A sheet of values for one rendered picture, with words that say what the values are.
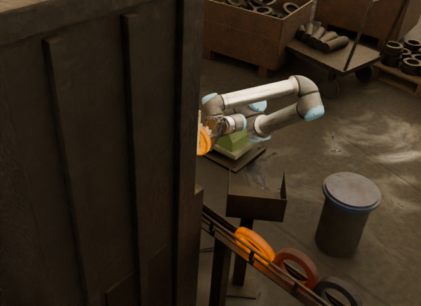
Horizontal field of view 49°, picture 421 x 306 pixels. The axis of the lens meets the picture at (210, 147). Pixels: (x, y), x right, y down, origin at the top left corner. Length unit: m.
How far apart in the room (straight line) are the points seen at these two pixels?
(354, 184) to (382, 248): 0.51
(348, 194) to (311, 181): 0.75
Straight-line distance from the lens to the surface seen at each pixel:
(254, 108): 3.10
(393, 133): 4.16
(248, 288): 2.62
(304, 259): 1.79
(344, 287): 1.78
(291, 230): 2.97
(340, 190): 2.66
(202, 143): 2.14
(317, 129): 3.95
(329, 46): 4.48
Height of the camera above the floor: 2.08
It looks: 36 degrees down
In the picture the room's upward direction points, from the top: 4 degrees clockwise
